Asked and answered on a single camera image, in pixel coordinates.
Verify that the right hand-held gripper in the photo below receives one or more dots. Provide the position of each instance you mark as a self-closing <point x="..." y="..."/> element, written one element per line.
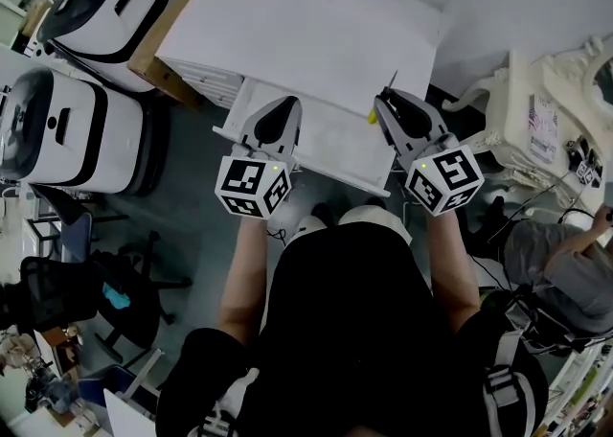
<point x="450" y="181"/>

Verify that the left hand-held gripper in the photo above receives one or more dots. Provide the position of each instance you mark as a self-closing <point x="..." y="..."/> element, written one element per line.
<point x="244" y="183"/>

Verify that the person's left forearm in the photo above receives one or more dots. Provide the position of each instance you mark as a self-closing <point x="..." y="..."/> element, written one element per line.
<point x="244" y="282"/>

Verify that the person's right forearm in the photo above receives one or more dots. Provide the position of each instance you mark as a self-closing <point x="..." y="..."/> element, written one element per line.
<point x="452" y="272"/>

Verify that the person's right black shoe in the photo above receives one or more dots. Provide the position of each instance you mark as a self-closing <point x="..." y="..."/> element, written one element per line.
<point x="376" y="202"/>

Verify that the person's black shoe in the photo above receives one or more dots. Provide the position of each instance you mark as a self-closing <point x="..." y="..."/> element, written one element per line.
<point x="376" y="202"/>
<point x="322" y="212"/>

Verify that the person's left black shoe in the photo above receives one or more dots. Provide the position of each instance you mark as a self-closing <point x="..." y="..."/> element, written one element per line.
<point x="322" y="212"/>

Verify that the person's light beige shorts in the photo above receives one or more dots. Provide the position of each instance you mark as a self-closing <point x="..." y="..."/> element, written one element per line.
<point x="373" y="219"/>

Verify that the cream ornate vanity table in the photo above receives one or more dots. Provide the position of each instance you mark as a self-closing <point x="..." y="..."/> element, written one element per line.
<point x="515" y="90"/>

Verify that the white desk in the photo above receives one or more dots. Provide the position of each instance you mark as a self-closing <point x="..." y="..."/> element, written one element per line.
<point x="311" y="32"/>

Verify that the printed paper sheet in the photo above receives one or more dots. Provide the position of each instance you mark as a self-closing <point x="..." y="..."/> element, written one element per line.
<point x="543" y="128"/>

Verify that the brown cardboard box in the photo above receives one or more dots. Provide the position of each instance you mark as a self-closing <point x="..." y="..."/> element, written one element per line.
<point x="148" y="52"/>

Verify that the white black mobile robot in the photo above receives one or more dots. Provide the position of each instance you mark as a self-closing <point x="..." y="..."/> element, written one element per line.
<point x="96" y="138"/>
<point x="120" y="18"/>

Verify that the person's black shirt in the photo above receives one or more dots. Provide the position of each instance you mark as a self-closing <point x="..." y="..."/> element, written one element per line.
<point x="349" y="329"/>

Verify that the dark blue chair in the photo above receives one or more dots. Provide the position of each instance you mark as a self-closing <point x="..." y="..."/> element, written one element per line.
<point x="76" y="234"/>

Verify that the blue cloth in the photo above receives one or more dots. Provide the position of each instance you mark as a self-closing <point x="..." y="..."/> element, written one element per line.
<point x="116" y="296"/>

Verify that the black mesh office chair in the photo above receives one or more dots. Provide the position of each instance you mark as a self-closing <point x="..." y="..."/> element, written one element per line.
<point x="57" y="291"/>

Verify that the small brown wooden table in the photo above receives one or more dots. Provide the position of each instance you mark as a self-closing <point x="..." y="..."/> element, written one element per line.
<point x="55" y="346"/>

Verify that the white storage shelf unit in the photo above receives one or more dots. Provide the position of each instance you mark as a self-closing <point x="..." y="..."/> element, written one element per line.
<point x="584" y="392"/>

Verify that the white board panel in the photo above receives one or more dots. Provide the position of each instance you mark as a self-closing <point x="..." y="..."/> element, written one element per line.
<point x="127" y="416"/>

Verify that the oval mirror with cream frame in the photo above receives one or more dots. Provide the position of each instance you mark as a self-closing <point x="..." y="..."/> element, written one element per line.
<point x="574" y="71"/>

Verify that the blue chair with white frame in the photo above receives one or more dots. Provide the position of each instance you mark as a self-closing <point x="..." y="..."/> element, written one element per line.
<point x="105" y="377"/>

